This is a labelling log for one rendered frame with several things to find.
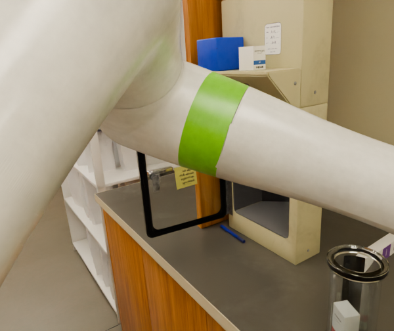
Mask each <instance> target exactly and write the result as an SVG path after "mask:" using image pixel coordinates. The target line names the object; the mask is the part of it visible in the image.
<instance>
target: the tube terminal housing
mask: <svg viewBox="0 0 394 331"><path fill-rule="evenodd" d="M332 11H333V0H225V1H222V2H221V12H222V31H223V37H243V38H244V47H250V46H262V45H265V24H270V23H275V22H282V33H281V55H265V68H300V70H301V83H300V105H299V109H302V110H304V111H306V112H308V113H310V114H313V115H315V116H318V117H320V118H322V119H324V120H327V108H328V103H327V102H328V84H329V71H330V47H331V35H332ZM232 214H233V215H231V214H229V226H230V227H231V228H233V229H235V230H236V231H238V232H240V233H242V234H243V235H245V236H247V237H248V238H250V239H252V240H254V241H255V242H257V243H258V244H260V245H262V246H264V247H266V248H267V249H269V250H270V251H272V252H274V253H276V254H277V255H279V256H280V257H283V258H284V259H286V260H288V261H289V262H291V263H293V264H294V265H297V264H298V263H301V262H302V261H305V260H306V259H309V258H310V257H312V256H314V255H316V254H318V253H319V252H320V229H321V216H322V208H320V207H318V206H314V205H312V204H308V203H306V202H302V201H299V200H295V199H293V198H290V213H289V236H288V238H283V237H281V236H279V235H277V234H275V233H274V232H272V231H270V230H268V229H266V228H264V227H262V226H260V225H258V224H257V223H254V222H253V221H250V220H249V219H246V218H245V217H243V216H241V215H239V214H237V213H236V212H235V210H234V200H233V182H232Z"/></svg>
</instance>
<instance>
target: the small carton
mask: <svg viewBox="0 0 394 331"><path fill-rule="evenodd" d="M264 69H265V45H262V46H250V47H239V71H249V70H264Z"/></svg>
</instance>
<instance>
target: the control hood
mask: <svg viewBox="0 0 394 331"><path fill-rule="evenodd" d="M216 73H218V74H221V75H223V76H226V77H229V78H231V79H233V80H236V81H239V82H240V83H247V84H248V85H249V86H250V87H253V88H254V89H257V90H259V91H262V92H264V93H266V94H268V95H270V96H273V97H275V98H277V99H280V100H282V101H284V102H287V103H288V104H291V105H292V106H295V107H297V108H299V105H300V83H301V70H300V68H265V69H264V70H249V71H239V70H225V71H218V72H216Z"/></svg>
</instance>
